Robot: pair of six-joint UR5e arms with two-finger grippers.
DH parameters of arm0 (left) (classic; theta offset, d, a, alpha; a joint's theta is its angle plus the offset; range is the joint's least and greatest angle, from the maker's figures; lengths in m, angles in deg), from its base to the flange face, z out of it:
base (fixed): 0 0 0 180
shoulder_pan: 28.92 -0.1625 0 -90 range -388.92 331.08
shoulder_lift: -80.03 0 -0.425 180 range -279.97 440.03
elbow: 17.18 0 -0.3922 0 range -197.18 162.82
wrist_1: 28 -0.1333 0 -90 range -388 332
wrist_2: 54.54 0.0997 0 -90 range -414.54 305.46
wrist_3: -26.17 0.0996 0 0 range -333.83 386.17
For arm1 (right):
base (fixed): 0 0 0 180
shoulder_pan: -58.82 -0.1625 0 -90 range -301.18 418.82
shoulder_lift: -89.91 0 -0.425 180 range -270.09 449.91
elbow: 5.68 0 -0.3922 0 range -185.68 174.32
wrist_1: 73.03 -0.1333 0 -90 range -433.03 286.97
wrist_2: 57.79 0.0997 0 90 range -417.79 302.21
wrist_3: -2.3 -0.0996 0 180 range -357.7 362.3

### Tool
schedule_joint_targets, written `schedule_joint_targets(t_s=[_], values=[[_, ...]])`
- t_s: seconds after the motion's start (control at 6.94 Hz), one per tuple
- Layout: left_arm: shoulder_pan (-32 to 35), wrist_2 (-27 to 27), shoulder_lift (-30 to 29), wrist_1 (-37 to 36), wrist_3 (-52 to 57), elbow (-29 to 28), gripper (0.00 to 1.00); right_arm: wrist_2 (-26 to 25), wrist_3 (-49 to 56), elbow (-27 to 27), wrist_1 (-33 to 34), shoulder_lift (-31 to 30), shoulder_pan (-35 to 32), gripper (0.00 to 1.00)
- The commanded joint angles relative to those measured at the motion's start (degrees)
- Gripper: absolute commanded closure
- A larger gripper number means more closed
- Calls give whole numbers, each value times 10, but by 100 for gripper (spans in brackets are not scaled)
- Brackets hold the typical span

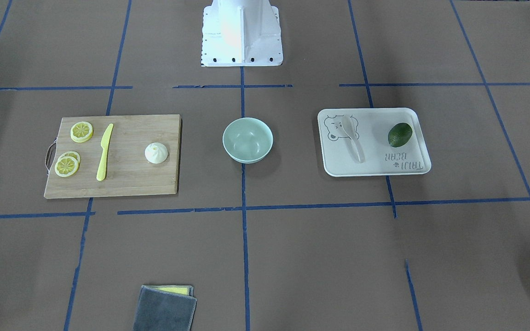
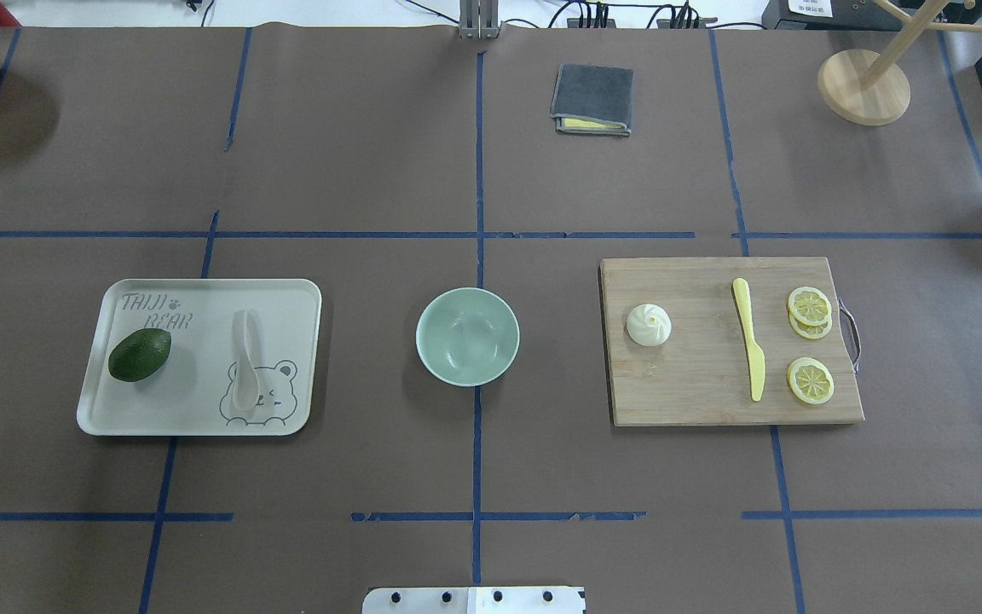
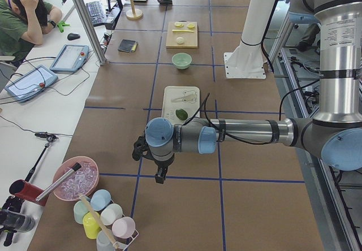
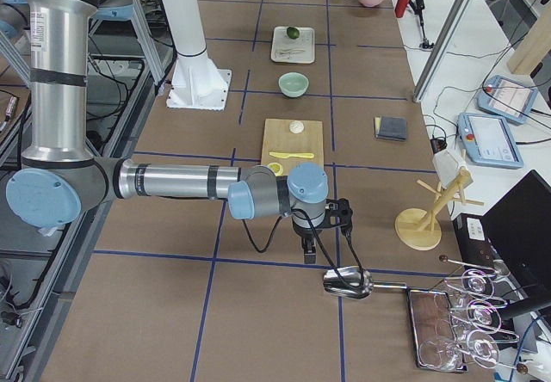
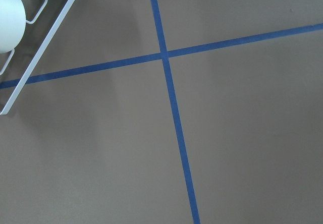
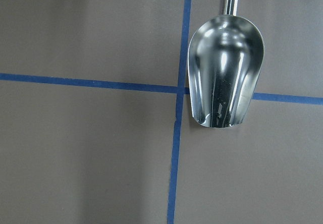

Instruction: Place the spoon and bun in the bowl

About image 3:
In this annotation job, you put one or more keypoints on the yellow cup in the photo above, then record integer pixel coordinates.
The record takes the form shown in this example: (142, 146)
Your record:
(91, 227)

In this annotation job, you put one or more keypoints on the teach pendant tablet far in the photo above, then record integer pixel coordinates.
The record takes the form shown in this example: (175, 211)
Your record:
(70, 58)

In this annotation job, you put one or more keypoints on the blue cup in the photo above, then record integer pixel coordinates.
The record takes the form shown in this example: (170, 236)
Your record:
(100, 199)

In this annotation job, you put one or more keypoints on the aluminium frame post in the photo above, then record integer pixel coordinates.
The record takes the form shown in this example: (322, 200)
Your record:
(90, 31)

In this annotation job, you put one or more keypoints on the white round bun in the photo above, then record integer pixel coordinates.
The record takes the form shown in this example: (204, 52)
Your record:
(179, 40)

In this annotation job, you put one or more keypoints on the wooden cutting board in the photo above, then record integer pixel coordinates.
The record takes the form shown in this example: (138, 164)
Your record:
(190, 39)

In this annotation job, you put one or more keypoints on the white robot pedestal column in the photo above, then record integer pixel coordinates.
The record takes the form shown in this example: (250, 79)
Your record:
(246, 61)

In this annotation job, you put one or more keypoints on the pink bowl of ice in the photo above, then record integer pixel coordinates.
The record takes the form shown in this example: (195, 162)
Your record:
(83, 181)

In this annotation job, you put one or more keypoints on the black notebook with sponge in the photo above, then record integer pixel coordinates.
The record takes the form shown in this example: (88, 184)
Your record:
(127, 46)

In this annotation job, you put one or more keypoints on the white bear serving tray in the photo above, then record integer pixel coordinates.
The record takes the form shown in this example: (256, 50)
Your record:
(168, 107)

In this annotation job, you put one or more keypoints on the teach pendant tablet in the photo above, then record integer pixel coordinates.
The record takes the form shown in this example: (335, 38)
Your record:
(70, 58)
(31, 84)

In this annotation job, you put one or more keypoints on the mint green cup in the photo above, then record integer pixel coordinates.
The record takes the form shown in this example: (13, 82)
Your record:
(79, 211)

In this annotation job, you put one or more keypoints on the grey cup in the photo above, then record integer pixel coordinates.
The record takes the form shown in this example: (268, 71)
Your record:
(103, 243)

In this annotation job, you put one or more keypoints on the black selfie stick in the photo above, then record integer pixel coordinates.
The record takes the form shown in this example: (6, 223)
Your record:
(50, 138)

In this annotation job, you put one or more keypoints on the pink cup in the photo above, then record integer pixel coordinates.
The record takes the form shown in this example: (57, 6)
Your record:
(123, 227)

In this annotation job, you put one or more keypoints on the green clamp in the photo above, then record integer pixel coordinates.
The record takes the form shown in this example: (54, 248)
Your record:
(61, 25)

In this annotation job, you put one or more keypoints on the yellow banana strip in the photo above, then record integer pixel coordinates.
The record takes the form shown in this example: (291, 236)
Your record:
(182, 31)

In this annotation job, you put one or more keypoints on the white cup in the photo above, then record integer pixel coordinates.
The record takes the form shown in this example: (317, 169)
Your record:
(111, 213)

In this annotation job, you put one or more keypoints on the wooden stick handle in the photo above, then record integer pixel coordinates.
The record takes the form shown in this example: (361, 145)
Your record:
(109, 235)

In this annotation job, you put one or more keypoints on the teach pendant tablet near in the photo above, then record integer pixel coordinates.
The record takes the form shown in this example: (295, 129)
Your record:
(31, 84)

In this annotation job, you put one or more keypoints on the lemon slice right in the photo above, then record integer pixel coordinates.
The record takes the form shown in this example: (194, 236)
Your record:
(191, 25)

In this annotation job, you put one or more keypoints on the lemon slice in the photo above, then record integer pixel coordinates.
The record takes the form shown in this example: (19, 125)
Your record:
(191, 25)
(178, 24)

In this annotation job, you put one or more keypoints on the black keyboard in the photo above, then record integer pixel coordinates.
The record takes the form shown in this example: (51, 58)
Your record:
(96, 12)

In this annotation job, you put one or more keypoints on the white wire cup rack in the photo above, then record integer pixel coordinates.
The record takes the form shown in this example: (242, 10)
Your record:
(130, 239)

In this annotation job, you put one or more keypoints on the green lime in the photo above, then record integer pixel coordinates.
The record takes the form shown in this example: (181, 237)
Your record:
(181, 114)

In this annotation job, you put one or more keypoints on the light green bowl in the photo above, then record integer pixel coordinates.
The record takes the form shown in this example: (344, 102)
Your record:
(181, 60)

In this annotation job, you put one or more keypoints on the black computer mouse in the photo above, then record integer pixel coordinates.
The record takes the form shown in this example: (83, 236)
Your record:
(73, 36)

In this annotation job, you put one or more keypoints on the lemon slice left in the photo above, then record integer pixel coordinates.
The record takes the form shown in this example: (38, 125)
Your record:
(178, 24)

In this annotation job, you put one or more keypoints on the person in green shirt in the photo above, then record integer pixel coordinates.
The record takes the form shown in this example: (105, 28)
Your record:
(23, 26)

